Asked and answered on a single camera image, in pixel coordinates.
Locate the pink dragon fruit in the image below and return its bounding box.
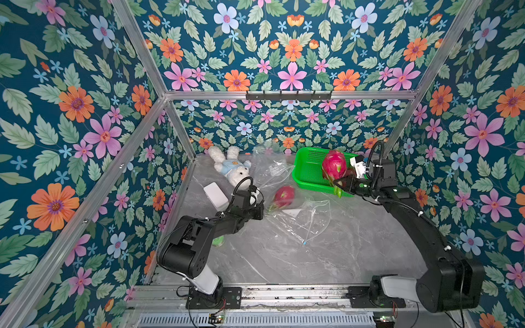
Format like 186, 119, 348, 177
321, 150, 347, 198
269, 185, 295, 211

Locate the clear zip-top bag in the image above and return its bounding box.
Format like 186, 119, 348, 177
265, 191, 332, 245
252, 142, 295, 189

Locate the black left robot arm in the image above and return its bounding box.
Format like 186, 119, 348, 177
157, 188, 265, 299

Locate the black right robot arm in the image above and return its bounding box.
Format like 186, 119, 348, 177
334, 161, 485, 313

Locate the white rectangular box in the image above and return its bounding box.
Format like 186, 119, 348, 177
203, 183, 230, 211

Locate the white plush bear toy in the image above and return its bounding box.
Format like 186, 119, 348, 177
209, 146, 252, 190

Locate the green plastic basket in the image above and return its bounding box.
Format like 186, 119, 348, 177
292, 147, 356, 197

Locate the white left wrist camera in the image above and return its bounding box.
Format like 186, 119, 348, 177
249, 186, 264, 205

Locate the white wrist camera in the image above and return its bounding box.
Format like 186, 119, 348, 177
249, 186, 264, 205
348, 156, 367, 178

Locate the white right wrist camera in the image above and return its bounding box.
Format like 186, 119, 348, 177
348, 156, 367, 178

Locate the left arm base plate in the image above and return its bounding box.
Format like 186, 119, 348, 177
185, 287, 243, 310

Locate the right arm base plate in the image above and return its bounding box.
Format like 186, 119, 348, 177
345, 286, 406, 309

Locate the black hook rail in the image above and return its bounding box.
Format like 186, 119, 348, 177
245, 90, 332, 102

